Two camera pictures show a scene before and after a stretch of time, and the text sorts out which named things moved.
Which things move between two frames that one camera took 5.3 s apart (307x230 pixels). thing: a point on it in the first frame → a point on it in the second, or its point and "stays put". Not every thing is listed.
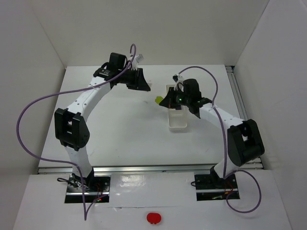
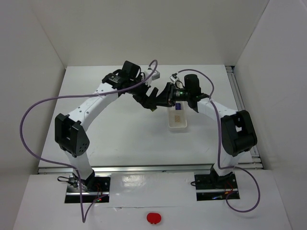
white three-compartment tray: [177, 119] stays put
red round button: [153, 218] stays put
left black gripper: [138, 78] → [143, 96]
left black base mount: [95, 187] stays put
